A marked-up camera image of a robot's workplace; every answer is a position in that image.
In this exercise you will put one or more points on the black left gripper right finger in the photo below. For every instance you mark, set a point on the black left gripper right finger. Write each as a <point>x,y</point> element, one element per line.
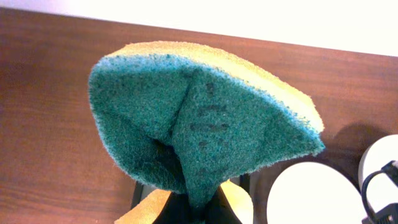
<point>219,211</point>

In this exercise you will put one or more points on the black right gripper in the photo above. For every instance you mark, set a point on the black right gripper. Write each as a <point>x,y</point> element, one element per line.
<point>387,215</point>

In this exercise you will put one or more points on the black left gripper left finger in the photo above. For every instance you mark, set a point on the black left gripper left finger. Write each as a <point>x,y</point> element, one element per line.
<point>176,210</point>

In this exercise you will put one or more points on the pink plate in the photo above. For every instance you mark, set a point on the pink plate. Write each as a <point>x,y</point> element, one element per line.
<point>311,192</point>

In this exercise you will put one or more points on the green and yellow sponge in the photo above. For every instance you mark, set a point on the green and yellow sponge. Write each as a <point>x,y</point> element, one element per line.
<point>186,117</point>

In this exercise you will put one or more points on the dark green small tray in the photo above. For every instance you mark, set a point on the dark green small tray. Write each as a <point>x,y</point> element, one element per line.
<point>141,191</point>

